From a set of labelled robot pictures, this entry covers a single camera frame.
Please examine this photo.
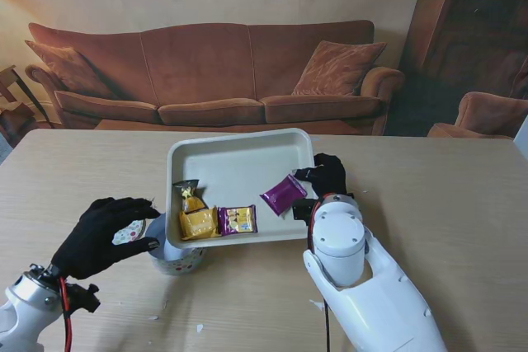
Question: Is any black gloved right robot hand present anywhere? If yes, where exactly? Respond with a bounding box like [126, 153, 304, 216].
[293, 153, 347, 200]

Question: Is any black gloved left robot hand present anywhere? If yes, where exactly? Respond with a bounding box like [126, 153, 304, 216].
[49, 197, 162, 281]

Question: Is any round polka dot box lid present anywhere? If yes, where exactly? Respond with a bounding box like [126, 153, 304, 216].
[111, 219, 148, 246]

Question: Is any plain purple cookie packet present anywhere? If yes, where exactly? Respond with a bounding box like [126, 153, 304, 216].
[259, 174, 309, 217]

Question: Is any round polka dot cookie box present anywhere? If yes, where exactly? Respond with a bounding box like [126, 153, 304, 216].
[146, 212, 207, 277]

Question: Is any beige rectangular tray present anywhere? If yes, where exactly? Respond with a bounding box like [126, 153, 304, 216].
[164, 127, 317, 251]

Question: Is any purple cookie packet yellow print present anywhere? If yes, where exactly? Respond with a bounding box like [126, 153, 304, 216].
[217, 204, 259, 236]

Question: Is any black and orange cookie packet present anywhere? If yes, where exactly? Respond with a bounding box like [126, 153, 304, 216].
[172, 179, 207, 213]

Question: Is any patterned red sofa cushion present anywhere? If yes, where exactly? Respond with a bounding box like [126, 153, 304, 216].
[291, 40, 388, 96]

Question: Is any red brown armchair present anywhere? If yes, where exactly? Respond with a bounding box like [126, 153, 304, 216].
[427, 91, 528, 139]

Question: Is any red brown sofa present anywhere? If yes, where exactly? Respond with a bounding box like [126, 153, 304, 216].
[25, 20, 405, 137]

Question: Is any plain red sofa cushion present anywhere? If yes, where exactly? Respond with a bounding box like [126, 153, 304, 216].
[25, 40, 112, 96]

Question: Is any wooden side chair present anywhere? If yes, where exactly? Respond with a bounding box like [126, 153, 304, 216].
[0, 64, 54, 138]

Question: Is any dark wooden cabinet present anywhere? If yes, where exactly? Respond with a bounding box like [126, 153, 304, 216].
[406, 0, 528, 97]

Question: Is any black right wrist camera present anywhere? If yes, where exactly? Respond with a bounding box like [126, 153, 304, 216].
[291, 198, 317, 225]

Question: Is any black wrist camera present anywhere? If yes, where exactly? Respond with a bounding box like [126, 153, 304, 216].
[68, 283, 102, 312]
[291, 198, 317, 225]

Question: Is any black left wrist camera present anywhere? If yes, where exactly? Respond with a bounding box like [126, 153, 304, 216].
[68, 283, 102, 312]

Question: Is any red black left arm cable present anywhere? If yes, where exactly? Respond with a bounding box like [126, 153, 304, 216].
[59, 276, 73, 352]

